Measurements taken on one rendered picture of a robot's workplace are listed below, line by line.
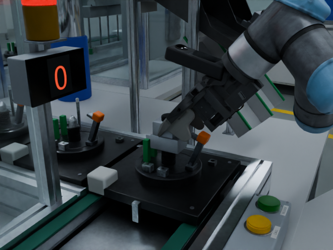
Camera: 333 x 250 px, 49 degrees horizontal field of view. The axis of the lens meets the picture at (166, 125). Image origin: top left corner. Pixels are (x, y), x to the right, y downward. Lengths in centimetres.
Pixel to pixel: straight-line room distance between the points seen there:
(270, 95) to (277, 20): 59
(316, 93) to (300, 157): 63
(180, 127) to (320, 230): 37
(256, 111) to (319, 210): 29
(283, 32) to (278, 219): 31
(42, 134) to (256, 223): 39
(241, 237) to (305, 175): 47
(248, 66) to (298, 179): 50
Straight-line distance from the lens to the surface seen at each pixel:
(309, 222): 87
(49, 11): 59
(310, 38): 56
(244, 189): 77
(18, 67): 57
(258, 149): 117
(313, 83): 54
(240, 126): 90
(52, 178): 71
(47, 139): 67
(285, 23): 58
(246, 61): 60
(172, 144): 72
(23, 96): 58
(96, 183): 74
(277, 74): 491
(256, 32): 60
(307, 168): 110
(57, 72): 60
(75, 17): 159
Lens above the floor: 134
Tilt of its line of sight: 21 degrees down
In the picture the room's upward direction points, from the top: straight up
